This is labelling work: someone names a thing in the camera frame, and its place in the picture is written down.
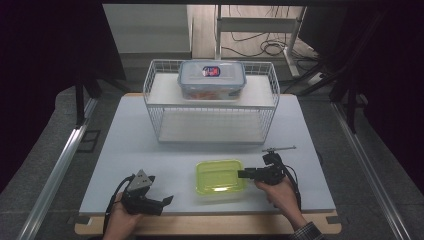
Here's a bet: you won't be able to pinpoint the white metal desk frame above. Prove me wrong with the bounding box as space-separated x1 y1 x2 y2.
214 4 308 78

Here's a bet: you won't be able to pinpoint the white wire basket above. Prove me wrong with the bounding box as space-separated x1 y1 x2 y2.
142 58 281 146

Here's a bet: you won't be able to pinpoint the person's right hand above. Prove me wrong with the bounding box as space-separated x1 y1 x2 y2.
254 181 303 223

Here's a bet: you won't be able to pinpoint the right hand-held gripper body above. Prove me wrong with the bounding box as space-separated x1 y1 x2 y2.
254 145 297 187

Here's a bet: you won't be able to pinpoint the black floor cables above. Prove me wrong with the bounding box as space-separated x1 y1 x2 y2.
221 5 322 58

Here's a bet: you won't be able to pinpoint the person's left hand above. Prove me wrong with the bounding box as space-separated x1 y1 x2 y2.
103 194 145 235

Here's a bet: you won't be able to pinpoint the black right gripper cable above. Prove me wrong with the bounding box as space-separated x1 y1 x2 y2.
282 164 303 212

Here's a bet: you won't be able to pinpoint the white cabinet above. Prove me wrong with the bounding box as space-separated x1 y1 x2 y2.
102 3 193 55

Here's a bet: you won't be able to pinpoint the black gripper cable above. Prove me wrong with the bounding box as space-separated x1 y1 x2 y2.
102 174 135 234
282 164 303 212

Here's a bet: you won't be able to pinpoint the clear container with blue-sealed lid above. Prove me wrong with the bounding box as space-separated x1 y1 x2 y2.
176 59 248 101

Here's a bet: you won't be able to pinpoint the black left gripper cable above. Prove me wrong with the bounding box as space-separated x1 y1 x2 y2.
102 174 135 234

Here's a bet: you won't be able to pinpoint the green lidded food container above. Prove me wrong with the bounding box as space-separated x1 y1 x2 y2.
194 158 250 203

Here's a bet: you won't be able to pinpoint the aluminium rail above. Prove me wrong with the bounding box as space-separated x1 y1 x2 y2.
331 101 414 240
15 97 98 240

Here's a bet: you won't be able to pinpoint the black stand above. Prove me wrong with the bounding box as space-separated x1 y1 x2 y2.
73 81 103 129
329 74 369 135

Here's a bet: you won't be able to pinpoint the dark curtain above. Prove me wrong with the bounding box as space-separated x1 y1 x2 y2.
0 0 127 195
298 4 424 196

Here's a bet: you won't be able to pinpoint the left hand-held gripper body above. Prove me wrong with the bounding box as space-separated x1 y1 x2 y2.
119 169 164 216

